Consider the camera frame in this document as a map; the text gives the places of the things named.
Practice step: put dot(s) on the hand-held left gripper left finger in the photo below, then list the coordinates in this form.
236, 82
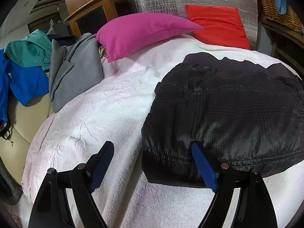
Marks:
102, 163

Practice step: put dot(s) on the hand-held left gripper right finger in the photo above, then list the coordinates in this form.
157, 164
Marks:
204, 168

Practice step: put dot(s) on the black jacket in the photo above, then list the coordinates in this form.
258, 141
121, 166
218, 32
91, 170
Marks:
225, 111

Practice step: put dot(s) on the white blanket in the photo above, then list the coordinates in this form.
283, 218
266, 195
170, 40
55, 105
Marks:
95, 123

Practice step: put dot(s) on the cream sofa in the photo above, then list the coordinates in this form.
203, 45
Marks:
21, 128

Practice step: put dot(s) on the grey coat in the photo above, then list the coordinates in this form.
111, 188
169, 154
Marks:
76, 71

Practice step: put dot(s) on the blue jacket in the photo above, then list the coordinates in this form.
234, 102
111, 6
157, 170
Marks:
23, 83

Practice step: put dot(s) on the navy garment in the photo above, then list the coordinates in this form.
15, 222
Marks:
64, 40

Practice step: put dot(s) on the magenta pillow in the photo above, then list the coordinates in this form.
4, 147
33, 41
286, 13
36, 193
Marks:
142, 33

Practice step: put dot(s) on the teal jacket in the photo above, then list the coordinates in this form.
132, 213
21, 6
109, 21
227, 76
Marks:
26, 49

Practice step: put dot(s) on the grey refrigerator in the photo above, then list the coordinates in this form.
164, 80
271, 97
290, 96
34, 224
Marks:
59, 28

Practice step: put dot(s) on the red pillow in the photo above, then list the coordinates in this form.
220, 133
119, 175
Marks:
218, 26

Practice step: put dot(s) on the wooden table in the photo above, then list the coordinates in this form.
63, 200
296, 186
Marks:
285, 42

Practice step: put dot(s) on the brown curtain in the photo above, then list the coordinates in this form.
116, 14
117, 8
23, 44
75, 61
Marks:
42, 22

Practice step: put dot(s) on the wicker basket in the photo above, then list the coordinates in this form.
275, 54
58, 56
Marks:
277, 11

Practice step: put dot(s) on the blue cloth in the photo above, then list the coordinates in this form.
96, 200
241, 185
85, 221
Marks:
281, 2

